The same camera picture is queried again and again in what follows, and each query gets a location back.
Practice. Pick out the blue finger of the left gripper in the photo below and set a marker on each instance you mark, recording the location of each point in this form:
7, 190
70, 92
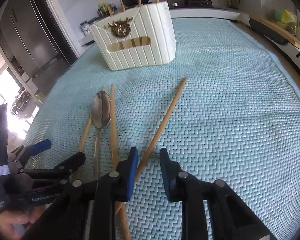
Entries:
32, 150
70, 165

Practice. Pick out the wooden cutting board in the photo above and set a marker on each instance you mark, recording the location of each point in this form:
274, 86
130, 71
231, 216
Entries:
284, 33

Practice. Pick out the person's left hand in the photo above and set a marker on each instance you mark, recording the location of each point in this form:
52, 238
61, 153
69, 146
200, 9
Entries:
9, 218

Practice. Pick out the light blue woven table mat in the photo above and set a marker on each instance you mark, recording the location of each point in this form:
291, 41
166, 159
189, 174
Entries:
237, 119

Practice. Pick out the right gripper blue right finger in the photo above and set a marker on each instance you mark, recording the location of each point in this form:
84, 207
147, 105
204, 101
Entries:
170, 170

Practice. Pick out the sauce bottles group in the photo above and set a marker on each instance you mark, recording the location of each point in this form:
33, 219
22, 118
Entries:
103, 10

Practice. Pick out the grey multi-door refrigerator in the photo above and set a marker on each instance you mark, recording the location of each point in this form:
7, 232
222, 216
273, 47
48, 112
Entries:
34, 44

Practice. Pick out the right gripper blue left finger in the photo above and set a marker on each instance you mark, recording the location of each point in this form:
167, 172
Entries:
127, 172

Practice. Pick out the white-label spice jar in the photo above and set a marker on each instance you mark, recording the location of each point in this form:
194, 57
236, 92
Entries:
85, 28

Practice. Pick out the yellow green bag of items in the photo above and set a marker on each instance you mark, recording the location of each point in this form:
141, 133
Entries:
287, 20

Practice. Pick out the cream utensil holder box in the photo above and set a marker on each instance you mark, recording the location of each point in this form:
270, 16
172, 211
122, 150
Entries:
137, 37

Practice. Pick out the black gas cooktop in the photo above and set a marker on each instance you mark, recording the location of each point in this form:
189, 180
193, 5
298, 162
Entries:
203, 4

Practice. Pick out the steel spoon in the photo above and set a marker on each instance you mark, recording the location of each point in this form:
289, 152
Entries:
100, 117

